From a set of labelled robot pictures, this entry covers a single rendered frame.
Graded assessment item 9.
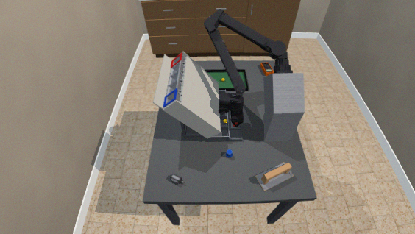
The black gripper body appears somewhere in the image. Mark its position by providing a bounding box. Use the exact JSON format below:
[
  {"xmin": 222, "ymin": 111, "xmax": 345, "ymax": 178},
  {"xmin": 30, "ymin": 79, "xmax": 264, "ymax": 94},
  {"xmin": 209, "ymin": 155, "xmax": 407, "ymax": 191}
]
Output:
[{"xmin": 231, "ymin": 107, "xmax": 244, "ymax": 122}]

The blue plug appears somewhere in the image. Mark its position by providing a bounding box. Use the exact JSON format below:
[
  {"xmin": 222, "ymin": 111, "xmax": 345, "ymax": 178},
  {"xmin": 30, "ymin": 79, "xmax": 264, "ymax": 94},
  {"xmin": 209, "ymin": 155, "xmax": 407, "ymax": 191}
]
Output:
[{"xmin": 226, "ymin": 149, "xmax": 233, "ymax": 158}]

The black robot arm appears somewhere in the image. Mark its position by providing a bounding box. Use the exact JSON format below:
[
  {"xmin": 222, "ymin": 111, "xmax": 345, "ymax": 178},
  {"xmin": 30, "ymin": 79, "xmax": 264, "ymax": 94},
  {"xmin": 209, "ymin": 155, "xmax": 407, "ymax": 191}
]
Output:
[{"xmin": 204, "ymin": 9, "xmax": 293, "ymax": 116}]

